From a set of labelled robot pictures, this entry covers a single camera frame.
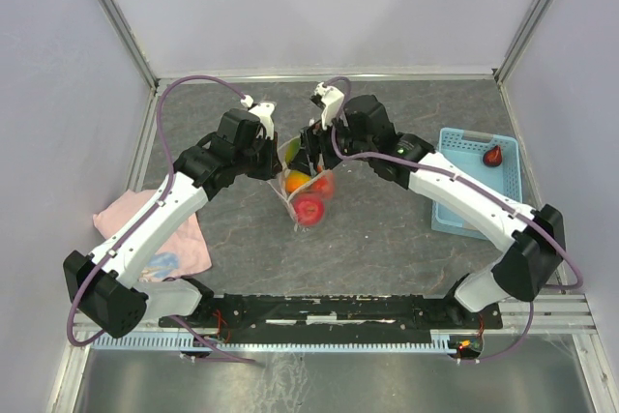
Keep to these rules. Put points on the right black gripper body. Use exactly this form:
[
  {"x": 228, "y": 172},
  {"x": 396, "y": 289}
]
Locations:
[{"x": 315, "y": 137}]

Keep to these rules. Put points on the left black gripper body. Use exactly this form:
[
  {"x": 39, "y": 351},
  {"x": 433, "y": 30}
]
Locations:
[{"x": 262, "y": 156}]

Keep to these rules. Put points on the green round fruit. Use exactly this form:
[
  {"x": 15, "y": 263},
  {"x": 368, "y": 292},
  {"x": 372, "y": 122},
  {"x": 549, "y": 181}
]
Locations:
[{"x": 292, "y": 149}]

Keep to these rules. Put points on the orange round fruit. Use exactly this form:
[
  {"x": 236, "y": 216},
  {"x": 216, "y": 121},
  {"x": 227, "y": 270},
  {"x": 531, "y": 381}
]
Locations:
[{"x": 294, "y": 180}]

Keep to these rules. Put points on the clear polka dot zip bag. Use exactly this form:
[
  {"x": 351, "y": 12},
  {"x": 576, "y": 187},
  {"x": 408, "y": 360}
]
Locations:
[{"x": 277, "y": 184}]

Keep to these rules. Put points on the red round apple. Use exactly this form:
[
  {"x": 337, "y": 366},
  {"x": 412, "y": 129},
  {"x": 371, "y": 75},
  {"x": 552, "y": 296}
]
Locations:
[{"x": 309, "y": 209}]

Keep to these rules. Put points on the dark red pointed fruit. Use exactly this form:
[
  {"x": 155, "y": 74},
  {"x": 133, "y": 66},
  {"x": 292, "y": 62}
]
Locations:
[{"x": 493, "y": 157}]

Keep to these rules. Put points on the bright red fruit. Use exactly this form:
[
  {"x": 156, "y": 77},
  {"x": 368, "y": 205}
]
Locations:
[{"x": 324, "y": 185}]

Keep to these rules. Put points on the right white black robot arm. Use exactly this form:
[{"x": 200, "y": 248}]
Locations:
[{"x": 531, "y": 241}]

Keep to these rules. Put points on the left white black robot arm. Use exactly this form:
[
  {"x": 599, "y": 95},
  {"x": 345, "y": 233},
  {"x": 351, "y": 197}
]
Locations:
[{"x": 105, "y": 284}]

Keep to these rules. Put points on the pink cloth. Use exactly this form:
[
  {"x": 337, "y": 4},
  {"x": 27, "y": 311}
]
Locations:
[{"x": 184, "y": 253}]

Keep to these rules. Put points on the light blue plastic basket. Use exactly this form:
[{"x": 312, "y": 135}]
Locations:
[{"x": 465, "y": 149}]

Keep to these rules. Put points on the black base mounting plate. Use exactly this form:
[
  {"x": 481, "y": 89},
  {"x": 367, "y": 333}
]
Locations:
[{"x": 332, "y": 319}]

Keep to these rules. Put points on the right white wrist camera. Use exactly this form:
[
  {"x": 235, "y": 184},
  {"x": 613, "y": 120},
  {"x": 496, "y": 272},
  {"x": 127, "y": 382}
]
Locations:
[{"x": 329, "y": 100}]

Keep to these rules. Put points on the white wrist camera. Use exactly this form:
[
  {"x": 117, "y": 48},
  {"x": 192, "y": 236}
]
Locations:
[
  {"x": 264, "y": 111},
  {"x": 329, "y": 100}
]

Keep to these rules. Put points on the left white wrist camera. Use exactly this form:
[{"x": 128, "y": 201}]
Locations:
[{"x": 264, "y": 111}]

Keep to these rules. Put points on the light blue cable duct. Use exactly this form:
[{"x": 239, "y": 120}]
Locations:
[{"x": 185, "y": 342}]

